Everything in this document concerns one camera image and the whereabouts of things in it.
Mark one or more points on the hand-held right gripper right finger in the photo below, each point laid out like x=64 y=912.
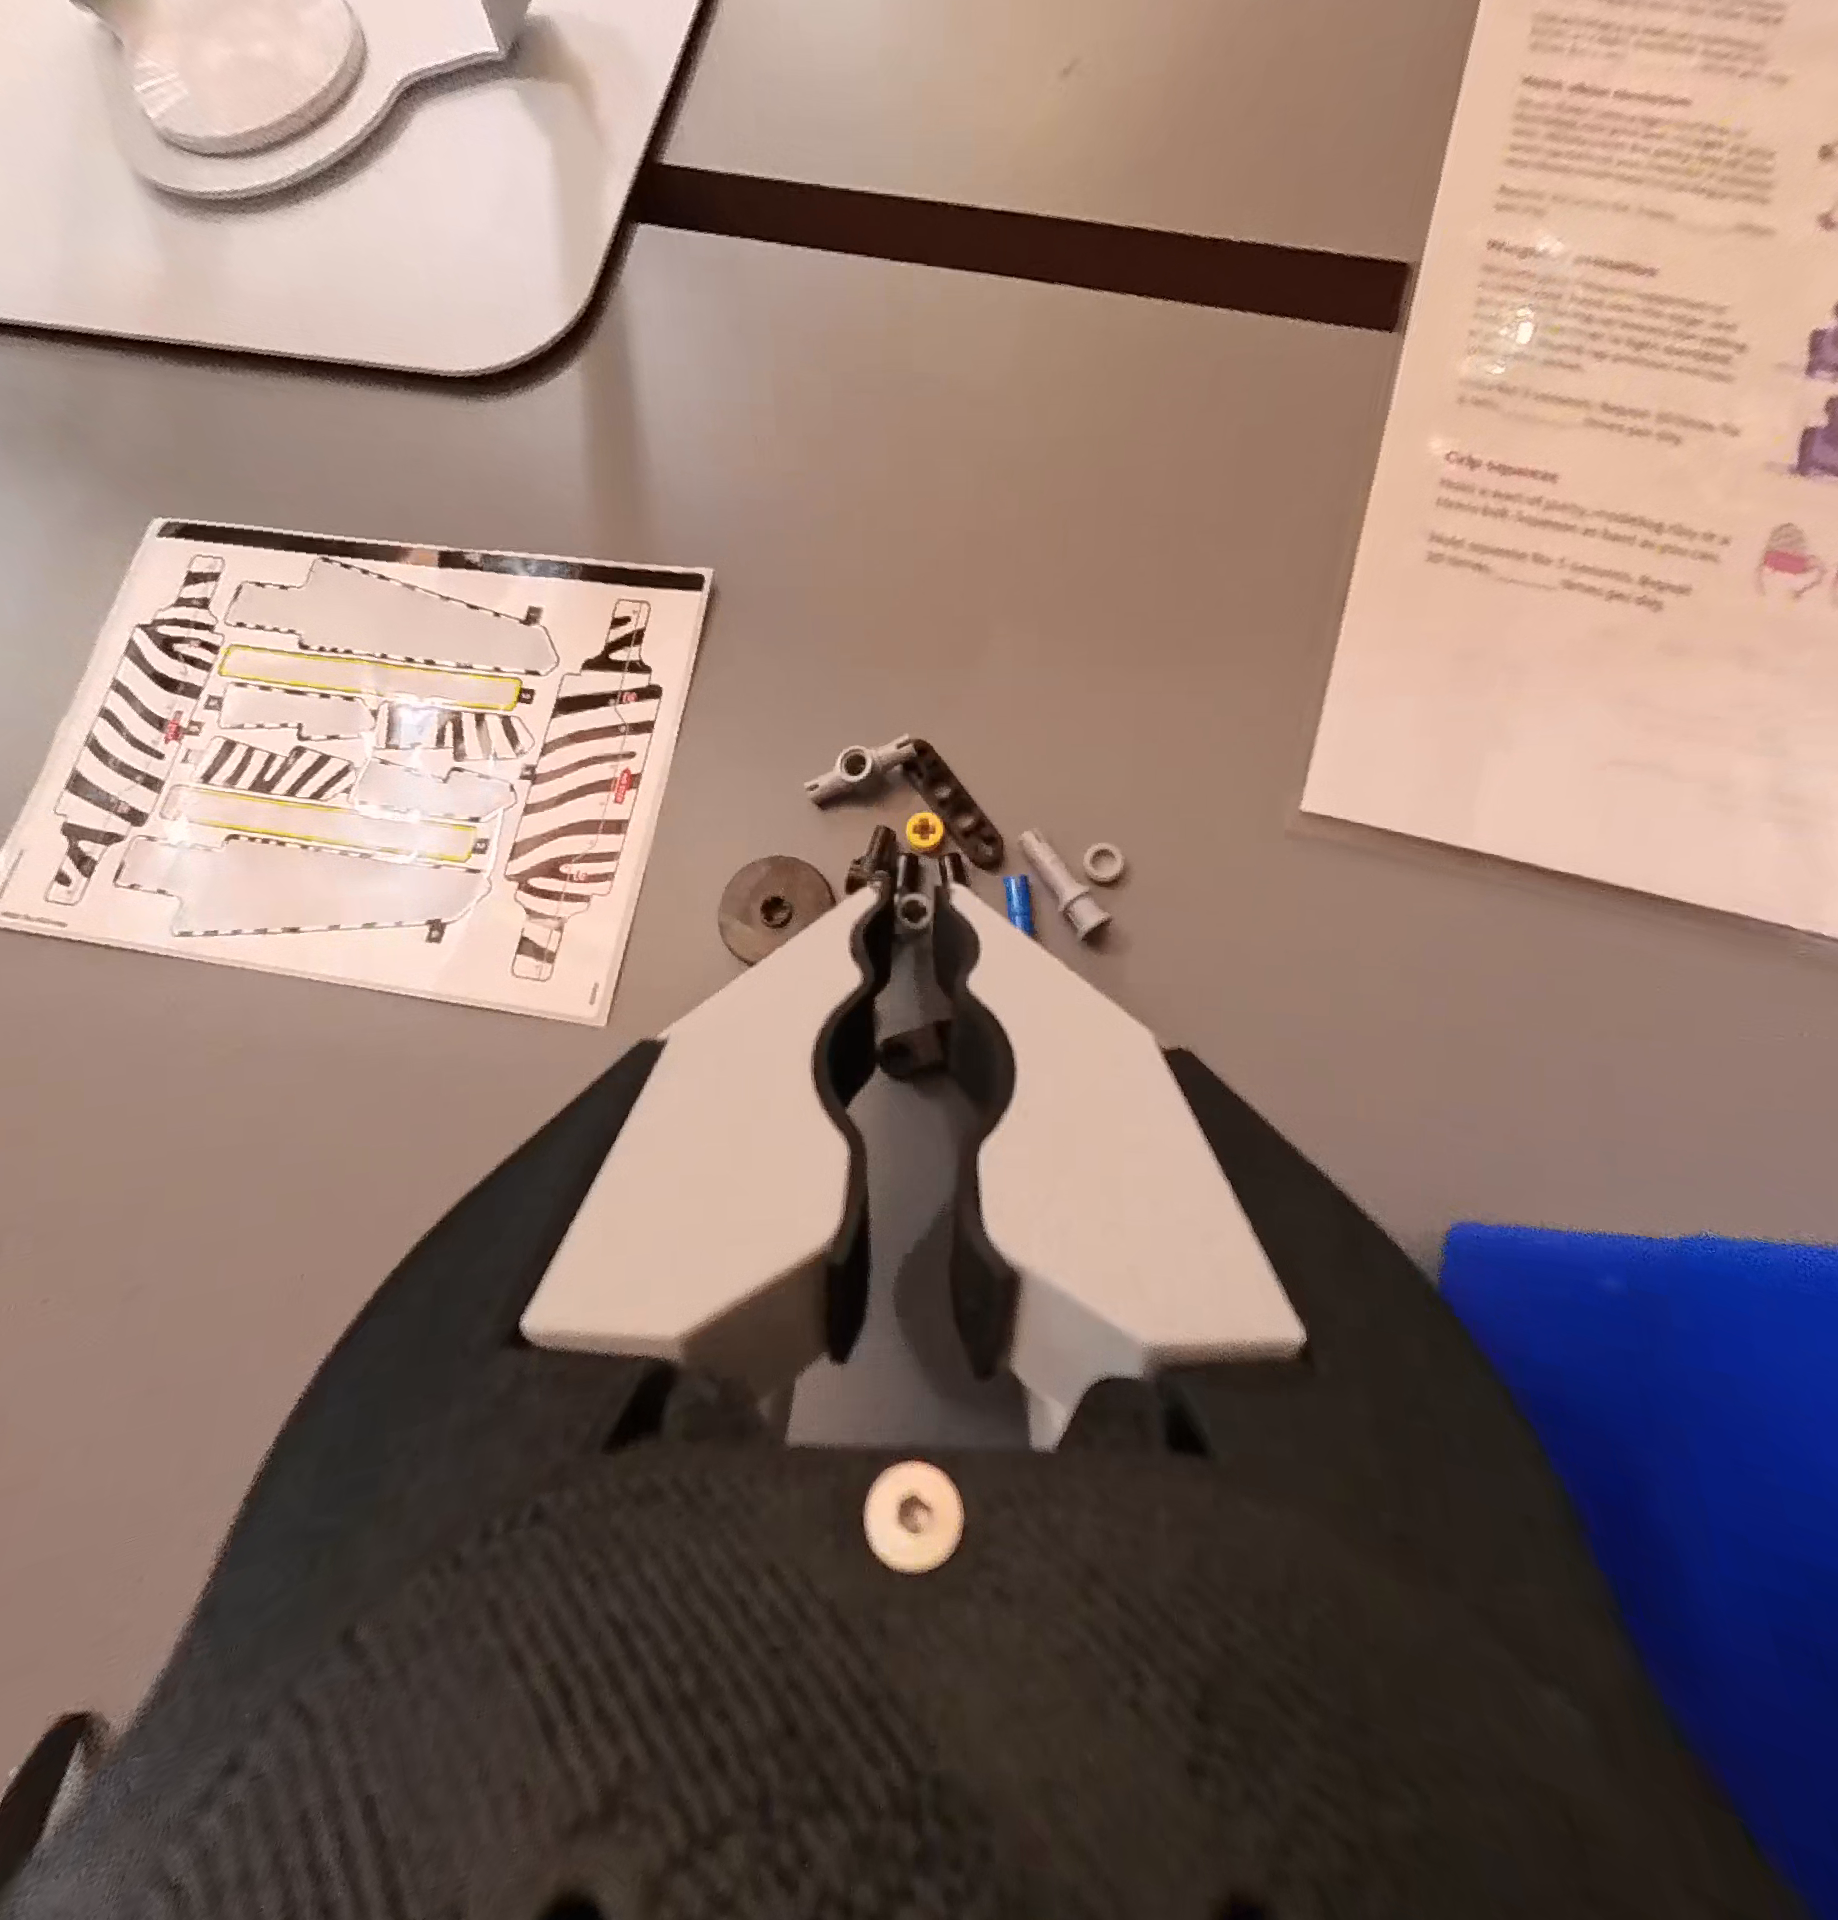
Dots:
x=1130 y=1186

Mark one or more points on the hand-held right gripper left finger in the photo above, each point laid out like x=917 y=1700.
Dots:
x=694 y=1186

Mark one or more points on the dark grey toy connector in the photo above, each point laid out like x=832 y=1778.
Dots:
x=911 y=1034

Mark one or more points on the pile of small toy bricks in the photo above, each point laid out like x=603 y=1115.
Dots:
x=777 y=905

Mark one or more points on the zebra sticker sheet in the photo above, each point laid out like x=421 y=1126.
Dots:
x=363 y=751

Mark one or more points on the blue storage bin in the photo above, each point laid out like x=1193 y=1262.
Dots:
x=1715 y=1501

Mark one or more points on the white printed paper sheet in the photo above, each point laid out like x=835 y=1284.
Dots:
x=1579 y=600

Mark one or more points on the silver monitor stand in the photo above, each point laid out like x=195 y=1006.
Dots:
x=409 y=225

